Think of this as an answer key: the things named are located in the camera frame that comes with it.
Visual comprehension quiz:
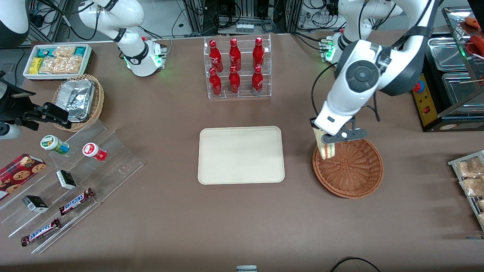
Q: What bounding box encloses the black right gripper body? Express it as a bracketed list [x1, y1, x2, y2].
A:
[0, 72, 37, 122]

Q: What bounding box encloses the triangular sandwich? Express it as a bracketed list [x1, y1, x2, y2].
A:
[312, 127, 337, 160]

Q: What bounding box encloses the light tan wicker basket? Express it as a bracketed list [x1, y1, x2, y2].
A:
[52, 74, 105, 132]

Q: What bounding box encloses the brown round wicker basket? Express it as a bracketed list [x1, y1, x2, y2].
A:
[312, 138, 384, 199]

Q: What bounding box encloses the beige rectangular tray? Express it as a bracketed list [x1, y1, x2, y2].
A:
[198, 126, 285, 185]

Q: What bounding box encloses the tray of wrapped snacks right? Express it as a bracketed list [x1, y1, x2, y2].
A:
[447, 150, 484, 231]

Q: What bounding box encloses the stack of foil trays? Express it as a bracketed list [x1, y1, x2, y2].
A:
[57, 79, 96, 122]

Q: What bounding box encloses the green lidded cup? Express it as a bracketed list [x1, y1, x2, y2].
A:
[40, 134, 70, 155]

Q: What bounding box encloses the white plastic snack bin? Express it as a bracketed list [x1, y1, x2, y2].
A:
[23, 43, 93, 81]

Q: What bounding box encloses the large clear rice cracker bag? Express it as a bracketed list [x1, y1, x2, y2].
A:
[39, 56, 83, 74]

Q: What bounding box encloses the red lidded cup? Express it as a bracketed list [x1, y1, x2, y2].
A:
[82, 142, 108, 162]

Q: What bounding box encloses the red cookie box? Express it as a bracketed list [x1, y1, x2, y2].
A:
[0, 153, 47, 201]

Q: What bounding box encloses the small clear rice cracker bag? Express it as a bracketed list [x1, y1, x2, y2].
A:
[53, 46, 76, 58]

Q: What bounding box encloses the small black carton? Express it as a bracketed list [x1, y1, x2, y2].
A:
[22, 195, 49, 213]
[56, 169, 78, 190]

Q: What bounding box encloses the red cola bottle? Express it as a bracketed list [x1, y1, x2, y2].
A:
[251, 65, 264, 95]
[228, 38, 242, 72]
[209, 68, 223, 97]
[228, 66, 241, 94]
[252, 37, 265, 71]
[209, 40, 224, 73]

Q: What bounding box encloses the clear acrylic bottle rack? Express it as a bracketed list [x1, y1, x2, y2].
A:
[203, 34, 272, 100]

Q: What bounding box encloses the clear acrylic step shelf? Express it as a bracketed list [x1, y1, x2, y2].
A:
[0, 120, 145, 255]

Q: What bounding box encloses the snickers bar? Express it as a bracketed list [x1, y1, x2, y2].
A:
[58, 187, 95, 216]
[20, 218, 62, 247]

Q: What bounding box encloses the black food warmer cabinet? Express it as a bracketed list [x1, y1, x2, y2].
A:
[411, 6, 484, 133]

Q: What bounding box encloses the steel warmer pan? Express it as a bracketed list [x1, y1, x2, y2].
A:
[427, 37, 472, 72]
[441, 71, 484, 105]

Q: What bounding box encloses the clear bag of snacks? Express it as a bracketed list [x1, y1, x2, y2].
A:
[459, 176, 484, 197]
[455, 156, 484, 178]

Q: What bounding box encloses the red sausage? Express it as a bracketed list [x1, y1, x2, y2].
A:
[468, 34, 484, 57]

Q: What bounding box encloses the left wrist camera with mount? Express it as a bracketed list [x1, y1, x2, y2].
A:
[321, 127, 368, 145]

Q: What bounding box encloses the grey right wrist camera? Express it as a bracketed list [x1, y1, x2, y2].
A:
[0, 122, 22, 141]

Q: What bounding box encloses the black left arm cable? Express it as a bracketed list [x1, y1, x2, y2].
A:
[311, 60, 381, 123]

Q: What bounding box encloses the black floor cable loop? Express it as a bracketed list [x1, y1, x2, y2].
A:
[329, 257, 383, 272]

